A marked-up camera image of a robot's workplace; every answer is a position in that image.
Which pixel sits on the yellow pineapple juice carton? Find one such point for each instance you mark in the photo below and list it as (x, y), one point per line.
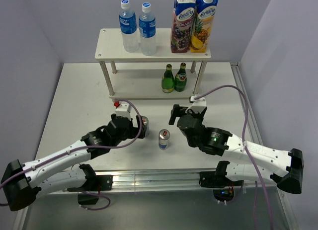
(203, 21)

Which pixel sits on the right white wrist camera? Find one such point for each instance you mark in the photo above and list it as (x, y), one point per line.
(197, 106)

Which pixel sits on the white two-tier shelf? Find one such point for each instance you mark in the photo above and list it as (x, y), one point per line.
(136, 76)

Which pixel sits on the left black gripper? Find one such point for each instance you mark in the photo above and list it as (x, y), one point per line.
(134, 131)

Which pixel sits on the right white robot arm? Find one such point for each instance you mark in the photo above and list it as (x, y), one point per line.
(242, 160)

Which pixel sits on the silver energy can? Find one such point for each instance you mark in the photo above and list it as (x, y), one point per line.
(146, 130)
(164, 137)

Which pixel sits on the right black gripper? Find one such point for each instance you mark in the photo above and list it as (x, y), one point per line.
(177, 111)

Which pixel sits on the Pocari Sweat bottle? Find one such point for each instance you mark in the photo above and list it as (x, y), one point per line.
(128, 27)
(147, 29)

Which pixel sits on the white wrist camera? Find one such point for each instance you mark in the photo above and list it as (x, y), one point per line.
(123, 109)
(197, 106)

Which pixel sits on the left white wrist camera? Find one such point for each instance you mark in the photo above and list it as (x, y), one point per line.
(123, 109)

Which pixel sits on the aluminium frame rail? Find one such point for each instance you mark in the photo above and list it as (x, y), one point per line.
(155, 189)

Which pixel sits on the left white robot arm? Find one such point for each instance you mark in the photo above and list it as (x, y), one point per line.
(23, 183)

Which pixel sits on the green glass bottle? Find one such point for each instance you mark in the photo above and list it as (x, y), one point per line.
(167, 81)
(180, 79)

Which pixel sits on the purple grape juice carton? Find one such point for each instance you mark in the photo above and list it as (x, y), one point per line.
(183, 16)

